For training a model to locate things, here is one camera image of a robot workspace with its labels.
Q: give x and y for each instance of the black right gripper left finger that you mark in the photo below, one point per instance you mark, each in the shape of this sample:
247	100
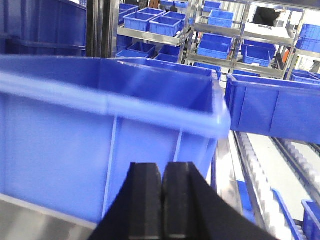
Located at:
136	213

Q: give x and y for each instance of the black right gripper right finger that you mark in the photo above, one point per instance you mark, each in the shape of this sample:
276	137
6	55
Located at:
192	210

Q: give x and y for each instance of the blue plastic tray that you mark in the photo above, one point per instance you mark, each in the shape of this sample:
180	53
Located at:
71	126

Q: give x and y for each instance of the metal roller shelf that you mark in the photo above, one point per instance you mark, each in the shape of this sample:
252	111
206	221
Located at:
273	182

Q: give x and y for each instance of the blue bin on roller shelf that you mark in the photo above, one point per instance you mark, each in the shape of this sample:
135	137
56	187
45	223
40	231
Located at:
273	107

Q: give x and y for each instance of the steel background shelf rack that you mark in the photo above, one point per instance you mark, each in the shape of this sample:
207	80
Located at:
259	23

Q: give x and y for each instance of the blue bin upper shelf front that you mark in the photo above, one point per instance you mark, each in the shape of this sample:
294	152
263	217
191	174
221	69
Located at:
165	26

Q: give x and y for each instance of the blue bin shelf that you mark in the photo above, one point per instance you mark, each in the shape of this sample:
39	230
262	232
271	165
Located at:
165	26
138	21

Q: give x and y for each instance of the blue bin upper left shelf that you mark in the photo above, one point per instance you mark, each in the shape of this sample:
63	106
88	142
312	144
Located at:
138	21

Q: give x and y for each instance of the blue bin rack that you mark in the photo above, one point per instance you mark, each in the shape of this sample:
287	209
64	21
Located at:
262	56
215	46

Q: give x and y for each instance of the blue bin right middle rack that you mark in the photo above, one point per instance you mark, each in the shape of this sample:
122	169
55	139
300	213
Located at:
262	56

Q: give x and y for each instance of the large blue bin behind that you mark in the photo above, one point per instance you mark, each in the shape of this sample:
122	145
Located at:
43	27

